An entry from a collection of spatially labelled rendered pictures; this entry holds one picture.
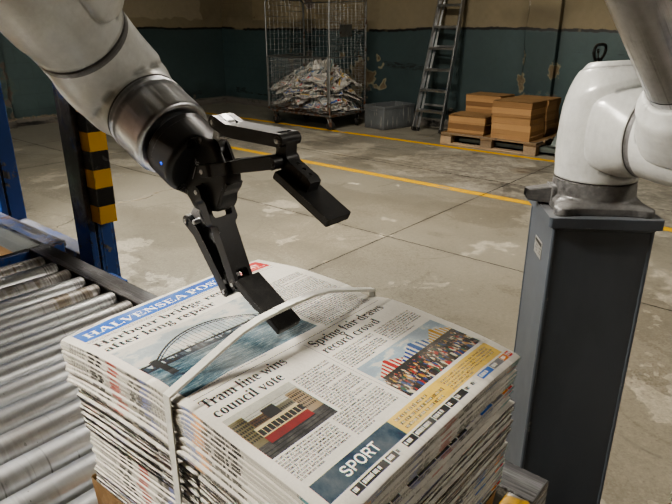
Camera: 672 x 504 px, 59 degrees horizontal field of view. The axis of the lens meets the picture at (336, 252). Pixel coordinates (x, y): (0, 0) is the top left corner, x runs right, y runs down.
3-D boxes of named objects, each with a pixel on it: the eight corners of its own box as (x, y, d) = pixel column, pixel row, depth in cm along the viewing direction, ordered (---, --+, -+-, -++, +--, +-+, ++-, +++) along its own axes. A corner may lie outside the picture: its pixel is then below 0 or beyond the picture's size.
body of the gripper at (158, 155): (214, 103, 62) (270, 154, 59) (197, 168, 67) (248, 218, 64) (152, 111, 57) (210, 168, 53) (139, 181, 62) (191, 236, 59)
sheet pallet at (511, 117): (562, 145, 707) (569, 97, 687) (534, 156, 648) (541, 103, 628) (472, 134, 780) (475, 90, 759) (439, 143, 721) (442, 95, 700)
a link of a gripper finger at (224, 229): (198, 185, 58) (190, 187, 59) (232, 292, 60) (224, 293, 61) (229, 177, 61) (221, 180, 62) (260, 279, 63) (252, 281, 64)
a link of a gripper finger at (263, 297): (236, 280, 60) (234, 285, 60) (280, 330, 57) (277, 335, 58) (258, 271, 62) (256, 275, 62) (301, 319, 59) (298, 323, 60)
